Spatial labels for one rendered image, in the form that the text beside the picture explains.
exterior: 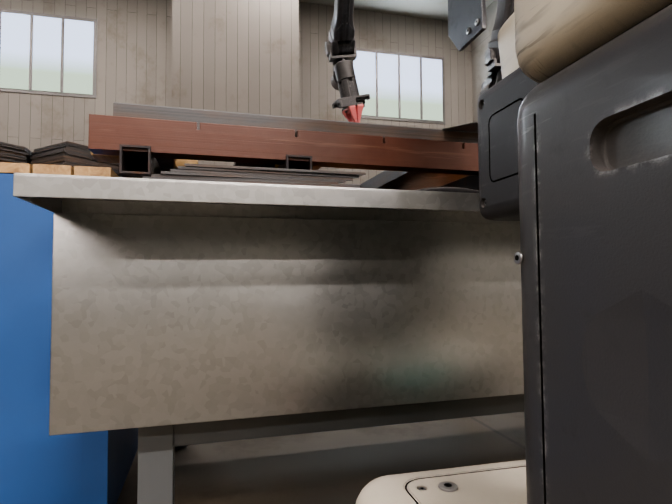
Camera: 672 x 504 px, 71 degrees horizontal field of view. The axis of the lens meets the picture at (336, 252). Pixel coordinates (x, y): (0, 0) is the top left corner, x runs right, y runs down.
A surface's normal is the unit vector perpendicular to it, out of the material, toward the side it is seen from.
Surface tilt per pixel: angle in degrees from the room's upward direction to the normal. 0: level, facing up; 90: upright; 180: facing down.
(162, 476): 90
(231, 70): 90
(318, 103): 90
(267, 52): 90
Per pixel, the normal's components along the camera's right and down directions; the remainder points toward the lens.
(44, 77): 0.23, -0.04
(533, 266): -0.97, 0.00
